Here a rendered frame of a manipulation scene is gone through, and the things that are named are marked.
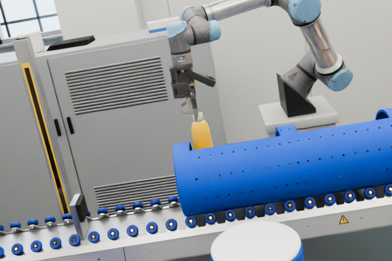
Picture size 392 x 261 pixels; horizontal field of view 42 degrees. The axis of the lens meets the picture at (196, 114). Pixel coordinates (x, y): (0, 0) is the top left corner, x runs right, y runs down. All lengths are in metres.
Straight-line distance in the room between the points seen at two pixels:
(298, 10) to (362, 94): 3.07
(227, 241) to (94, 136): 2.11
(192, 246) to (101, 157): 1.79
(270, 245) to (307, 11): 0.87
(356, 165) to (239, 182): 0.42
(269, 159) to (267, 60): 2.91
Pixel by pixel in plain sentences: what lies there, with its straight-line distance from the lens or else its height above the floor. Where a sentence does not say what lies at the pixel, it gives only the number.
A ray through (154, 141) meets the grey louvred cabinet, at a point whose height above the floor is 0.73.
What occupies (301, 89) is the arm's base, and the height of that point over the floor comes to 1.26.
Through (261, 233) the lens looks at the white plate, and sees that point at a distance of 1.69.
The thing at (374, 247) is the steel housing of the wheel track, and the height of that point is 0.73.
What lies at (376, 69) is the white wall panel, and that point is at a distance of 4.96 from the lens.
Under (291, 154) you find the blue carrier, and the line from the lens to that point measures 1.88.
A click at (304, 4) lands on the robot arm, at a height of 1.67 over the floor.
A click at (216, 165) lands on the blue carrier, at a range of 1.87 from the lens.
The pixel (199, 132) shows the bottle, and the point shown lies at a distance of 1.92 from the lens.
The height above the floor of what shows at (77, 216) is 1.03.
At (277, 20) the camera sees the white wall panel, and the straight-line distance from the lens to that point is 4.68.
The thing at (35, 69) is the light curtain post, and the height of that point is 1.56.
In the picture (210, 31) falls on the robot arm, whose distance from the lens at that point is 1.86.
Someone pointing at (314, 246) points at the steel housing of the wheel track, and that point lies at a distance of 2.06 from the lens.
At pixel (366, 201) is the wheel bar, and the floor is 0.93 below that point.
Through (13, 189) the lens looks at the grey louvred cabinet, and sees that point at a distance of 3.95.
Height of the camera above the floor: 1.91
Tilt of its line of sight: 17 degrees down
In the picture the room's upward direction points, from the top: 10 degrees counter-clockwise
